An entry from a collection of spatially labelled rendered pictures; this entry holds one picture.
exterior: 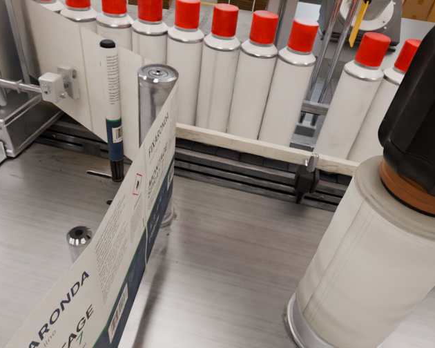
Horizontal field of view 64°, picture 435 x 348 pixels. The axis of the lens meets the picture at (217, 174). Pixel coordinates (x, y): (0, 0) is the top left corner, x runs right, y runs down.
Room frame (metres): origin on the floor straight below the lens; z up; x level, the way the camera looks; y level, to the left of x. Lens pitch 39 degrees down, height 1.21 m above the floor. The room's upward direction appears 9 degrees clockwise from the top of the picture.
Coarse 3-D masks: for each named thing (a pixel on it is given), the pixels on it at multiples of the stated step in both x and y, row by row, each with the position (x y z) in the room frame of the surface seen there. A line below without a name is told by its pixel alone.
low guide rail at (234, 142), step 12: (180, 132) 0.45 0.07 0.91; (192, 132) 0.45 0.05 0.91; (204, 132) 0.45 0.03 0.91; (216, 132) 0.45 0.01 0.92; (216, 144) 0.44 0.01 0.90; (228, 144) 0.44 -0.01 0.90; (240, 144) 0.44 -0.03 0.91; (252, 144) 0.44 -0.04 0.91; (264, 144) 0.44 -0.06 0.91; (276, 144) 0.44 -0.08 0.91; (264, 156) 0.44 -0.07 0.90; (276, 156) 0.43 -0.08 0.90; (288, 156) 0.43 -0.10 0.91; (300, 156) 0.43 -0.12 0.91; (324, 156) 0.43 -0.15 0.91; (324, 168) 0.43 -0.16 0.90; (336, 168) 0.42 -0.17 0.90; (348, 168) 0.42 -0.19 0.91
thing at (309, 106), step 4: (304, 100) 0.51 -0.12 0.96; (304, 104) 0.50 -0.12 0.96; (308, 104) 0.50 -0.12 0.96; (312, 104) 0.50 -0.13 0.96; (316, 104) 0.50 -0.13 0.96; (320, 104) 0.50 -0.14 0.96; (324, 104) 0.51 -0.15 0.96; (304, 108) 0.50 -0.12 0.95; (308, 108) 0.50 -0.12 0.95; (312, 108) 0.50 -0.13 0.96; (316, 108) 0.50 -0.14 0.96; (320, 108) 0.50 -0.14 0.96; (324, 108) 0.50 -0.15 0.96; (328, 108) 0.50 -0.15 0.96; (312, 112) 0.50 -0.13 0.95; (316, 112) 0.50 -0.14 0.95; (320, 112) 0.50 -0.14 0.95; (324, 112) 0.50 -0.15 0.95
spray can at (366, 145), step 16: (416, 48) 0.45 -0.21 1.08; (400, 64) 0.45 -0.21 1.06; (384, 80) 0.45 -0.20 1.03; (400, 80) 0.44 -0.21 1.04; (384, 96) 0.44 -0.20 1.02; (368, 112) 0.46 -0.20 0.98; (384, 112) 0.44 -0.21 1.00; (368, 128) 0.45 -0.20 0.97; (368, 144) 0.44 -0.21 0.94; (352, 160) 0.45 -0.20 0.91; (352, 176) 0.44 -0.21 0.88
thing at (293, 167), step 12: (60, 120) 0.47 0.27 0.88; (72, 120) 0.47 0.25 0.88; (180, 144) 0.45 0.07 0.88; (192, 144) 0.46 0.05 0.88; (300, 144) 0.51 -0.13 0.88; (216, 156) 0.44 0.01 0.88; (228, 156) 0.44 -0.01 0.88; (240, 156) 0.45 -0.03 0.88; (252, 156) 0.45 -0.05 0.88; (276, 168) 0.43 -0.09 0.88; (288, 168) 0.44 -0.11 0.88; (324, 180) 0.42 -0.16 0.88; (336, 180) 0.43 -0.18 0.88; (348, 180) 0.43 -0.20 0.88
